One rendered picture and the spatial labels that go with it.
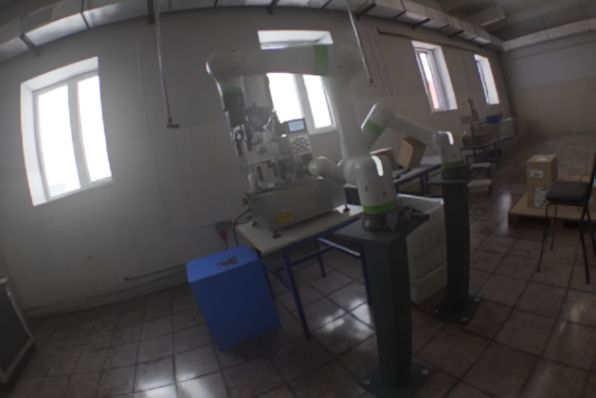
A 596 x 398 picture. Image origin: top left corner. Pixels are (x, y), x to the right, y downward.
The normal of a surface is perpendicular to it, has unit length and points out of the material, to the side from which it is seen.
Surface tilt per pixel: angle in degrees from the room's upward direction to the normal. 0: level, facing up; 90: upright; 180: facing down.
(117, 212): 90
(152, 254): 90
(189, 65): 90
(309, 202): 90
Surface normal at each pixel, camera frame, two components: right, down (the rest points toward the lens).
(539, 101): -0.87, 0.25
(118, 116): 0.43, -0.01
